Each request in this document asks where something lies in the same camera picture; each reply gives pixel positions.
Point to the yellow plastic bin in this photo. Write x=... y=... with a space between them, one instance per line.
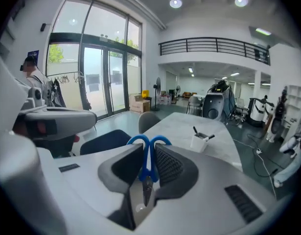
x=145 y=94

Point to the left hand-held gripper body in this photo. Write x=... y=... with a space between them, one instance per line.
x=34 y=97

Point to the grey upholstered chair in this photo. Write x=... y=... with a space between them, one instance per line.
x=148 y=121

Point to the white office chair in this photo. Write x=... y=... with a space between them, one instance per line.
x=240 y=108

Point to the large cardboard box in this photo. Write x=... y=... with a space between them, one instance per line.
x=140 y=105

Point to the small black standing fan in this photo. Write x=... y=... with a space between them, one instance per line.
x=178 y=89

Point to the black-framed glass door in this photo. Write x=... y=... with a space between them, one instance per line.
x=99 y=77

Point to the white square pen holder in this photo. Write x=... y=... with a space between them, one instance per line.
x=198 y=144

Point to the black clothes rack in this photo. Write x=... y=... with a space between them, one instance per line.
x=74 y=87

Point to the black balcony railing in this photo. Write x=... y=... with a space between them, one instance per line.
x=214 y=46

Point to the cluster of clear water jugs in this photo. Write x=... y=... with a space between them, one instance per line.
x=165 y=100

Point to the large black standing fan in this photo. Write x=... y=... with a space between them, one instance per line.
x=157 y=87

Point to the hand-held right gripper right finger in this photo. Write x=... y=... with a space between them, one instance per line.
x=209 y=180

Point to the small cardboard box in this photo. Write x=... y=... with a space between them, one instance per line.
x=136 y=97

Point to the white power strip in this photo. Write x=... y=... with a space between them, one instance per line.
x=259 y=151

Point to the yellow sofa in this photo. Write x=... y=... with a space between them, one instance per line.
x=189 y=95

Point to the grey dining chair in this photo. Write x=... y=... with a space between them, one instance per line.
x=194 y=103

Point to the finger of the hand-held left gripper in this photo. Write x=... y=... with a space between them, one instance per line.
x=67 y=120

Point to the black marker pen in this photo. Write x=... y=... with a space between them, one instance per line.
x=210 y=137
x=195 y=130

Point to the dark blue upholstered chair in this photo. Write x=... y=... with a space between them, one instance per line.
x=103 y=142

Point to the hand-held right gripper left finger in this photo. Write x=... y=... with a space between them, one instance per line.
x=91 y=170

